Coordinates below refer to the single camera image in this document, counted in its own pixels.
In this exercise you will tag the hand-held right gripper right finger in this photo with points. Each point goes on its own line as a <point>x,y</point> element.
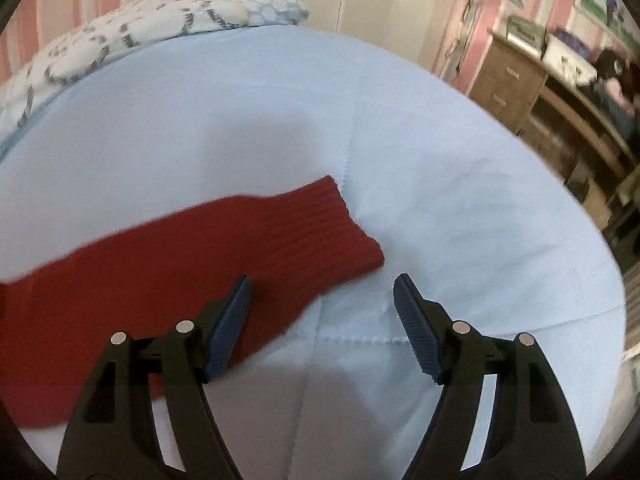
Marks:
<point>417,327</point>

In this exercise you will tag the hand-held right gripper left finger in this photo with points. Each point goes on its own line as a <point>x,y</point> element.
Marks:
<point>231,327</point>

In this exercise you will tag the red knit sweater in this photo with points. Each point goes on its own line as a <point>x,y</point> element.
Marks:
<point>165,260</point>

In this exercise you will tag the wooden dresser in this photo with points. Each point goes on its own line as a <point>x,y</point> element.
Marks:
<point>515,85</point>

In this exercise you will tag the white box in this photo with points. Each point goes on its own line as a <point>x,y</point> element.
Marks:
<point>567,62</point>

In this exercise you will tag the green box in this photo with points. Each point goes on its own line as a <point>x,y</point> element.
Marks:
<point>525,32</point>

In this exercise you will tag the patterned blue pillow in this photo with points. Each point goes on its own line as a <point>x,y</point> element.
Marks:
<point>150,20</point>

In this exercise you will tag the wall poster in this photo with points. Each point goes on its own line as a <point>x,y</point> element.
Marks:
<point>612,5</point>

